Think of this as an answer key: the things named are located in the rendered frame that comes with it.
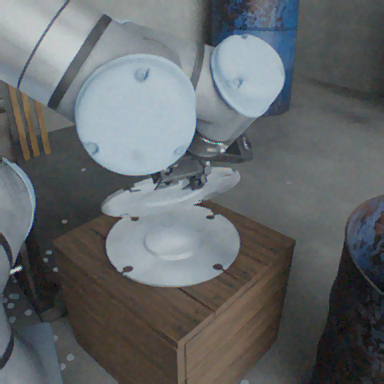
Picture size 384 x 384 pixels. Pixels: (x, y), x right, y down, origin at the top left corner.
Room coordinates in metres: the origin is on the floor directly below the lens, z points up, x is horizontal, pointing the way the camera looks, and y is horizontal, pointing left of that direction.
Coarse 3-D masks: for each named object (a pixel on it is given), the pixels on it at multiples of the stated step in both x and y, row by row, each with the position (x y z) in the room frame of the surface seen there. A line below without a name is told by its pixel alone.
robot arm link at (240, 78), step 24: (216, 48) 0.39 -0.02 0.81; (240, 48) 0.38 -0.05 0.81; (264, 48) 0.39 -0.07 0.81; (216, 72) 0.36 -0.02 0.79; (240, 72) 0.36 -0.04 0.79; (264, 72) 0.37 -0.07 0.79; (216, 96) 0.37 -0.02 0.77; (240, 96) 0.35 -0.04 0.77; (264, 96) 0.35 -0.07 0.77; (216, 120) 0.38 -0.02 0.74; (240, 120) 0.38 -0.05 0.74
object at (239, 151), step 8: (240, 136) 0.56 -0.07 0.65; (232, 144) 0.52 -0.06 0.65; (240, 144) 0.54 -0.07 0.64; (248, 144) 0.55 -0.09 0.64; (232, 152) 0.51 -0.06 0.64; (240, 152) 0.53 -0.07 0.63; (248, 152) 0.55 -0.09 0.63; (216, 160) 0.50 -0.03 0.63; (224, 160) 0.51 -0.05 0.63; (232, 160) 0.52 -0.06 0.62; (240, 160) 0.54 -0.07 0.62
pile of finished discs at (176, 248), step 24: (144, 216) 0.78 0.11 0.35; (168, 216) 0.78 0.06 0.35; (192, 216) 0.78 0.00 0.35; (216, 216) 0.78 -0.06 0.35; (120, 240) 0.69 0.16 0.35; (144, 240) 0.69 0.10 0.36; (168, 240) 0.68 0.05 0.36; (192, 240) 0.68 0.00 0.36; (216, 240) 0.69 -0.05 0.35; (120, 264) 0.61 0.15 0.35; (144, 264) 0.61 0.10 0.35; (168, 264) 0.61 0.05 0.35; (192, 264) 0.61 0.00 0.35
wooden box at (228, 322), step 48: (96, 240) 0.69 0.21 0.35; (240, 240) 0.69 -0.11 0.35; (288, 240) 0.69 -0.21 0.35; (96, 288) 0.57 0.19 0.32; (144, 288) 0.54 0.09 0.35; (192, 288) 0.54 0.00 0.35; (240, 288) 0.54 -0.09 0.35; (96, 336) 0.60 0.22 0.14; (144, 336) 0.47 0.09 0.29; (192, 336) 0.44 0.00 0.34; (240, 336) 0.55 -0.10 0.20
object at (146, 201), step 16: (208, 176) 0.64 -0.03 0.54; (240, 176) 0.70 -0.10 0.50; (128, 192) 0.60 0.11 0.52; (144, 192) 0.62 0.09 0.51; (160, 192) 0.67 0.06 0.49; (176, 192) 0.70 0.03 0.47; (192, 192) 0.73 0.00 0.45; (208, 192) 0.74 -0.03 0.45; (112, 208) 0.66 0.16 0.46; (128, 208) 0.69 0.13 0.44; (144, 208) 0.72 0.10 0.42; (160, 208) 0.75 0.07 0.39; (176, 208) 0.79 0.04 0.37
